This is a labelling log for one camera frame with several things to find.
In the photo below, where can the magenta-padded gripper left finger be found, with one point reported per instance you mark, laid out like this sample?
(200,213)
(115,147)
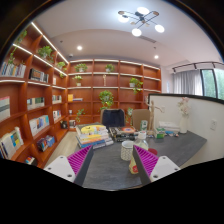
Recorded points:
(60,166)

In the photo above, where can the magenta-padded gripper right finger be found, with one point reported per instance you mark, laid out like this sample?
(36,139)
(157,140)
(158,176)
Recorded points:
(163,166)

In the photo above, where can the flat round red coaster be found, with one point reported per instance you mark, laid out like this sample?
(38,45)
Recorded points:
(153,151)

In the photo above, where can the green and white box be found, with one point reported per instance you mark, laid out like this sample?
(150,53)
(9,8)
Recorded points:
(159,133)

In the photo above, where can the white patterned cup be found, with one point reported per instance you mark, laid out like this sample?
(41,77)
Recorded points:
(126,151)

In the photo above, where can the white tissue pack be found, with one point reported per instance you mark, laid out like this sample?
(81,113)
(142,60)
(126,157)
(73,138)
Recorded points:
(169,126)

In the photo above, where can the stack of colourful books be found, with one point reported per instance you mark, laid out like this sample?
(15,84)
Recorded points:
(91,135)

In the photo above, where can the green and white carton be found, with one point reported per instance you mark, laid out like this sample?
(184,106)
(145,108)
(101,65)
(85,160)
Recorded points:
(143,125)

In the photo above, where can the white vase with flowers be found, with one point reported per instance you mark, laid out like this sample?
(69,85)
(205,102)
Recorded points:
(183,125)

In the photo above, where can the wooden artist mannequin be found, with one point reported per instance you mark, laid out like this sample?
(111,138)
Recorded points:
(152,115)

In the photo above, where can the stack of dark books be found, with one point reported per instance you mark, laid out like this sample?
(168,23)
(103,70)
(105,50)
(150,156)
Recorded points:
(121,131)

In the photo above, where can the dark office chair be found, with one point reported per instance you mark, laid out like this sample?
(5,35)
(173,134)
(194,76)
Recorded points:
(112,118)

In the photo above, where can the grey curtain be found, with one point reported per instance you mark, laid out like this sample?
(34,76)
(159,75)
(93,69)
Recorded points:
(186,82)

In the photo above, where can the brown wooden shelf unit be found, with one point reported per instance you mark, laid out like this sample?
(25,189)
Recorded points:
(93,81)

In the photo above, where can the window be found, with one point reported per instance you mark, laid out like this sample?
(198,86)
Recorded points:
(210,83)

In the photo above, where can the round recessed ceiling light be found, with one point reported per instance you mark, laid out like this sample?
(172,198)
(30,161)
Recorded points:
(79,47)
(156,56)

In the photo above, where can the branched ceiling lamp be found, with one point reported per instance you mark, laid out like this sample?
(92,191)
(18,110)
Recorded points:
(141,18)

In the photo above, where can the white wall socket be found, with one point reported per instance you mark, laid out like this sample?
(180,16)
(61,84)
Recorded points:
(213,124)

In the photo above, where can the black ceiling track rail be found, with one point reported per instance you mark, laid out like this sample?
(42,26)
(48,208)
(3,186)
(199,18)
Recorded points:
(196,64)

